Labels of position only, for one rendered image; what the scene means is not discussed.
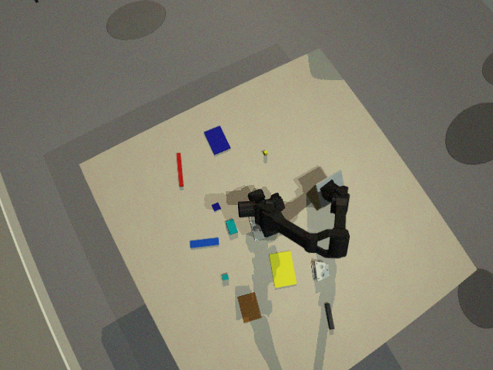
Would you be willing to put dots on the black rectangular bar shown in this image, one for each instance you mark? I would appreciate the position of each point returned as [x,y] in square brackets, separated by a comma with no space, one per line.
[329,316]

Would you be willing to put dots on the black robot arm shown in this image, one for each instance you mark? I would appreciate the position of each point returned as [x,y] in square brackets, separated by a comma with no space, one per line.
[268,215]

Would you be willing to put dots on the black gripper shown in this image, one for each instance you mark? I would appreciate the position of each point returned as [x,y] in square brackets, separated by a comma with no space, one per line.
[258,196]

